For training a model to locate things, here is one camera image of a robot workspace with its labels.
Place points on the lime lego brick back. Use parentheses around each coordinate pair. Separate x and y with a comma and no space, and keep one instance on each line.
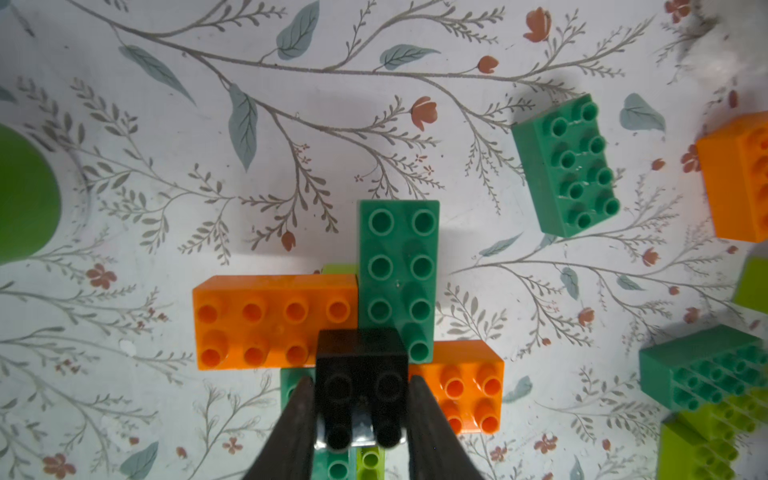
(752,290)

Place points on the dark green lego brick front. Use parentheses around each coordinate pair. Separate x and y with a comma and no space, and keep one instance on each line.
(326,464)

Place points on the extra dark green lego brick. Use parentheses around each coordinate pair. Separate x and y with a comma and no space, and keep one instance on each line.
(703,368)

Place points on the extra lime green lego brick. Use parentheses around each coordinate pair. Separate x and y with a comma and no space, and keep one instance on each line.
(700,444)

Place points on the dark green lego brick back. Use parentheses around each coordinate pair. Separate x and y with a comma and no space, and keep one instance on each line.
(563,155)

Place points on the black small lego piece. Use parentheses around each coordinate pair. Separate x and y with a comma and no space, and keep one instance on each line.
(361,370)

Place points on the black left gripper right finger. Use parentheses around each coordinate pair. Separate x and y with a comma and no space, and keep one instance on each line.
(434,449)

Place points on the green tape roll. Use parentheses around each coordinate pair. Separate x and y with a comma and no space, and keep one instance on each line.
(30,198)

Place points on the long lime green lego brick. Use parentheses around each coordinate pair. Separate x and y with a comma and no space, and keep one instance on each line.
(370,460)

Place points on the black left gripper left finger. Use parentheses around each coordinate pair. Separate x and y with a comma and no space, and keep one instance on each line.
(289,451)

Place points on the white pink plush toy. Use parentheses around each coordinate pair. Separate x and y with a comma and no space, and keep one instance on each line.
(735,46)

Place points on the orange lego brick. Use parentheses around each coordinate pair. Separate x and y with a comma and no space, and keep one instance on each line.
(466,377)
(269,321)
(734,165)

